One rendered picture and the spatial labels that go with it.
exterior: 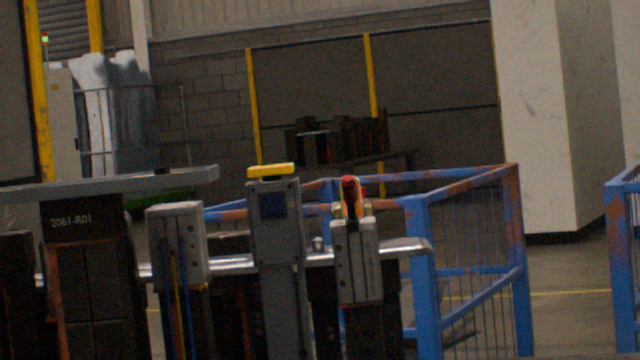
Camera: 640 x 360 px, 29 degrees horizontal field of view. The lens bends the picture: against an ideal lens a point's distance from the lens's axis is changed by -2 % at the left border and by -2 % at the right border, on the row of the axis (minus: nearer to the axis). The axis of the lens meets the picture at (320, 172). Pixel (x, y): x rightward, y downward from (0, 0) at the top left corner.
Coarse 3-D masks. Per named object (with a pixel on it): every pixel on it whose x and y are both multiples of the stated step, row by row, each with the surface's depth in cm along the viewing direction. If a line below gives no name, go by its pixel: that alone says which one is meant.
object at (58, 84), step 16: (48, 64) 1456; (48, 80) 1409; (64, 80) 1440; (48, 96) 1407; (64, 96) 1438; (48, 112) 1405; (64, 112) 1436; (64, 128) 1433; (64, 144) 1431; (64, 160) 1428; (80, 160) 1459; (64, 176) 1426; (80, 176) 1458
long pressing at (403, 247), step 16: (384, 240) 207; (400, 240) 205; (416, 240) 202; (224, 256) 208; (240, 256) 206; (320, 256) 192; (384, 256) 192; (400, 256) 192; (144, 272) 197; (224, 272) 192; (240, 272) 192
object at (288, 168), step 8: (256, 168) 164; (264, 168) 164; (272, 168) 164; (280, 168) 164; (288, 168) 164; (248, 176) 164; (256, 176) 164; (264, 176) 165; (272, 176) 166; (280, 176) 167
